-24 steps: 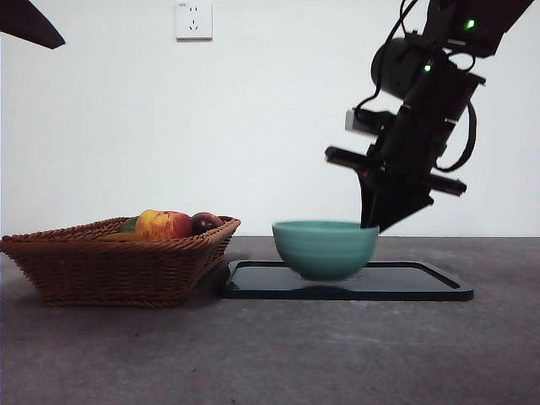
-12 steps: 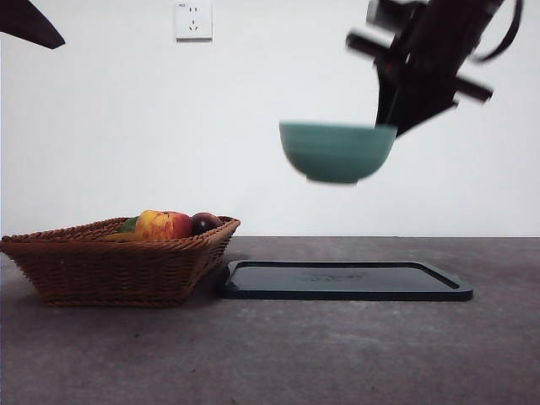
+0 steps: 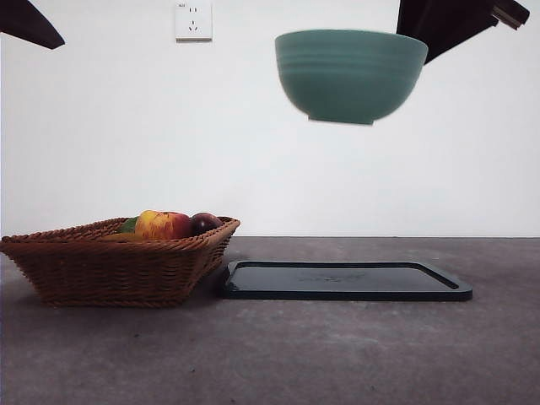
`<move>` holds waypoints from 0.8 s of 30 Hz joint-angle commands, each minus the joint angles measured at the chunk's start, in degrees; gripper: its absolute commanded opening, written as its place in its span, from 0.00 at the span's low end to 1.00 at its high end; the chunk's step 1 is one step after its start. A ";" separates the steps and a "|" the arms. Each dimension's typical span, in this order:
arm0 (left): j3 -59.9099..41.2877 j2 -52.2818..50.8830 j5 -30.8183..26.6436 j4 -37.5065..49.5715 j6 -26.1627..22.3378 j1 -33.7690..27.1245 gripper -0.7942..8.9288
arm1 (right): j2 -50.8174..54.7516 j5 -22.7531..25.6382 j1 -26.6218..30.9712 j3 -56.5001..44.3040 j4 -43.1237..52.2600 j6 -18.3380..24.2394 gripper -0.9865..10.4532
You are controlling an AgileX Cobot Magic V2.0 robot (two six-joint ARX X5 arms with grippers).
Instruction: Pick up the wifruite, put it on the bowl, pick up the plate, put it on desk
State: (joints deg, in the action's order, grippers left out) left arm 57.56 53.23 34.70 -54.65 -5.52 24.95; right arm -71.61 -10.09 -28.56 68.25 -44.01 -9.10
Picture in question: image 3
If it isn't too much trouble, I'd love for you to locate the teal ribbed bowl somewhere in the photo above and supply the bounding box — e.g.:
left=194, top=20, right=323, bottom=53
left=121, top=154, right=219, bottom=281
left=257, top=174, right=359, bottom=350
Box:
left=274, top=29, right=429, bottom=126

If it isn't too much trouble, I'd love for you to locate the red yellow apple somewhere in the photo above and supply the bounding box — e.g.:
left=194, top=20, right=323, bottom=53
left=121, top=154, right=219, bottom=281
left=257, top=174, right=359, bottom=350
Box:
left=134, top=209, right=194, bottom=241

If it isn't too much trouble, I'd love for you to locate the brown wicker basket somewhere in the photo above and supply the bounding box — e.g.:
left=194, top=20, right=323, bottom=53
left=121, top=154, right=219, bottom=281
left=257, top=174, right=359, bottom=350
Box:
left=0, top=215, right=242, bottom=309

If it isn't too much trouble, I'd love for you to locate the dark red plum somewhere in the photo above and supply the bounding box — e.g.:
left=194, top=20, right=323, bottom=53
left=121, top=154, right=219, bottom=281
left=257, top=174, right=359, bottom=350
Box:
left=190, top=212, right=224, bottom=237

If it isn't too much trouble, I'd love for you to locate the dark rectangular tray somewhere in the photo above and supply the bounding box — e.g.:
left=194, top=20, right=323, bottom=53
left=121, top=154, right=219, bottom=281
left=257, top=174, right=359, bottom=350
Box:
left=219, top=260, right=473, bottom=301

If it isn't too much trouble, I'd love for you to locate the white wall socket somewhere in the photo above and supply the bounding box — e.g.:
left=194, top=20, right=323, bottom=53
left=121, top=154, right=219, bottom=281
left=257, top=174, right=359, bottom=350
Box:
left=175, top=1, right=213, bottom=43

